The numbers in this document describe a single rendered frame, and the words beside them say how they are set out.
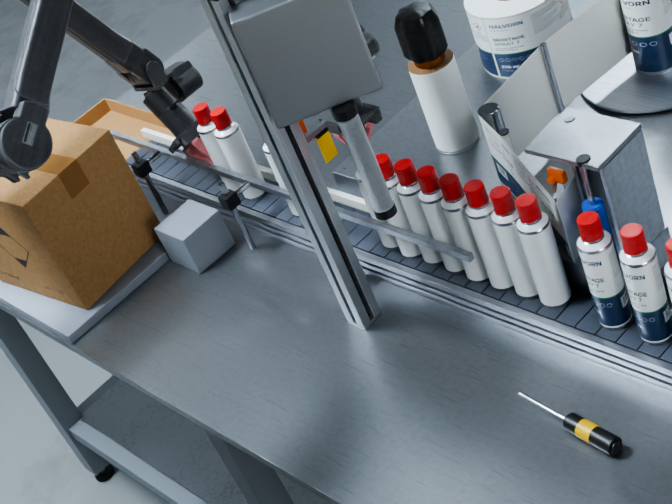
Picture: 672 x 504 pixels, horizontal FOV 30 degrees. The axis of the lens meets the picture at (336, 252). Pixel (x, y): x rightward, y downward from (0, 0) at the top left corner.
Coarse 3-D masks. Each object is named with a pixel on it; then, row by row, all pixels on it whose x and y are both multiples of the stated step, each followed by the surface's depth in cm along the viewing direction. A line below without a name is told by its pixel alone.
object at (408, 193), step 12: (396, 168) 206; (408, 168) 205; (408, 180) 206; (408, 192) 207; (408, 204) 209; (420, 204) 208; (408, 216) 211; (420, 216) 210; (420, 228) 212; (432, 252) 215; (432, 264) 217
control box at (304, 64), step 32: (256, 0) 180; (288, 0) 176; (320, 0) 177; (256, 32) 178; (288, 32) 179; (320, 32) 180; (352, 32) 181; (256, 64) 181; (288, 64) 182; (320, 64) 183; (352, 64) 184; (288, 96) 185; (320, 96) 186; (352, 96) 187
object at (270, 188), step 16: (144, 144) 267; (176, 160) 260; (192, 160) 255; (224, 176) 249; (240, 176) 244; (272, 192) 238; (336, 208) 225; (368, 224) 219; (384, 224) 217; (416, 240) 211; (432, 240) 209; (464, 256) 203
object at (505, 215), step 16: (496, 192) 192; (496, 208) 192; (512, 208) 192; (496, 224) 193; (512, 224) 193; (512, 240) 194; (512, 256) 197; (512, 272) 200; (528, 272) 198; (528, 288) 200
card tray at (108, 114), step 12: (96, 108) 311; (108, 108) 313; (120, 108) 309; (132, 108) 303; (84, 120) 310; (96, 120) 312; (108, 120) 310; (120, 120) 308; (132, 120) 306; (144, 120) 303; (156, 120) 298; (120, 132) 303; (132, 132) 301; (168, 132) 295; (120, 144) 299
